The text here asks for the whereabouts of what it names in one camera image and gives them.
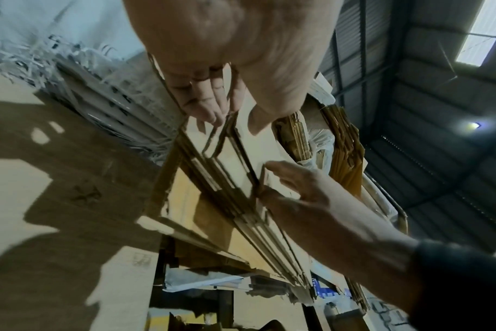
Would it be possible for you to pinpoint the person's left hand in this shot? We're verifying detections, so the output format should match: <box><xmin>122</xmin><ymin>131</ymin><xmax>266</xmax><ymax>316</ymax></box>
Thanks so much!
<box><xmin>120</xmin><ymin>0</ymin><xmax>346</xmax><ymax>136</ymax></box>

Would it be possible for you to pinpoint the person's right hand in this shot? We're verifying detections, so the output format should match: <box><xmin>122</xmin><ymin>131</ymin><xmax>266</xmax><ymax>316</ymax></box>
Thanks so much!
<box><xmin>254</xmin><ymin>159</ymin><xmax>422</xmax><ymax>296</ymax></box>

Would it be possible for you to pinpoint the brown cardboard box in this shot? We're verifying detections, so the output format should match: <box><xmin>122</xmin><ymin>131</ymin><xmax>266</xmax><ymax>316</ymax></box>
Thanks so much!
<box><xmin>146</xmin><ymin>61</ymin><xmax>319</xmax><ymax>304</ymax></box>

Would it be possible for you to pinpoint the blue white printed bag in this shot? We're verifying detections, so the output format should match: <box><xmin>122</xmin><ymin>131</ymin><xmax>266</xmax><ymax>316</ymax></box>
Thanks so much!
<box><xmin>307</xmin><ymin>276</ymin><xmax>349</xmax><ymax>302</ymax></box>

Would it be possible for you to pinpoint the white plastic sack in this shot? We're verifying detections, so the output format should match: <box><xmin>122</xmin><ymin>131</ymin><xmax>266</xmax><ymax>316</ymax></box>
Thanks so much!
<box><xmin>0</xmin><ymin>0</ymin><xmax>193</xmax><ymax>166</ymax></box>

